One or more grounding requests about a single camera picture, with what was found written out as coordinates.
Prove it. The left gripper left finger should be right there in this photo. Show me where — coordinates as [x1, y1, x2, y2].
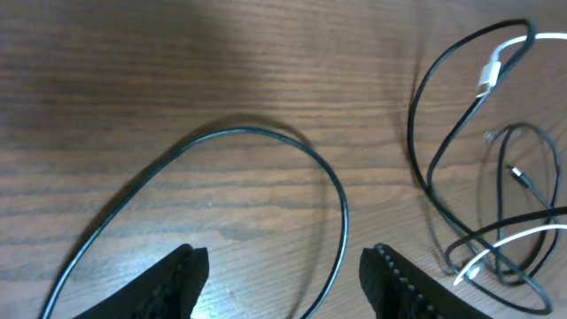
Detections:
[76, 244, 209, 319]

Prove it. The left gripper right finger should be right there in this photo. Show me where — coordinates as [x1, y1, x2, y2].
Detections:
[359, 244, 489, 319]

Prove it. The black usb cable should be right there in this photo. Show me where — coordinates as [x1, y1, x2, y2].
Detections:
[40, 127, 350, 319]

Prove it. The white usb cable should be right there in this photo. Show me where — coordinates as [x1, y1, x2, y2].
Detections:
[452, 31, 567, 287]

